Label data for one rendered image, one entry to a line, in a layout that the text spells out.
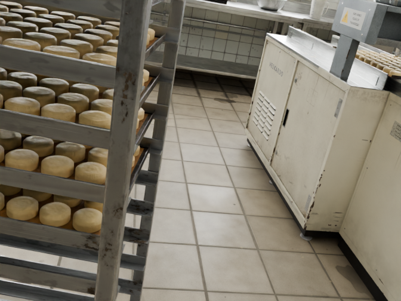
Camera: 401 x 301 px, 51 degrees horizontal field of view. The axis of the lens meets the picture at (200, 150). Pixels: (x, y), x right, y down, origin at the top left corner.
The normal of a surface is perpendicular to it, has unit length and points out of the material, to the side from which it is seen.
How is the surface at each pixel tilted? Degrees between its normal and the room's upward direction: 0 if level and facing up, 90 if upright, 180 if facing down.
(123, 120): 90
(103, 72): 90
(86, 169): 0
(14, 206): 0
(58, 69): 90
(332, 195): 90
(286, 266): 0
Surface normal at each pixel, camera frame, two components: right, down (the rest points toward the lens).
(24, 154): 0.17, -0.90
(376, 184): -0.97, -0.10
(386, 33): 0.15, 0.43
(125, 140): -0.07, 0.40
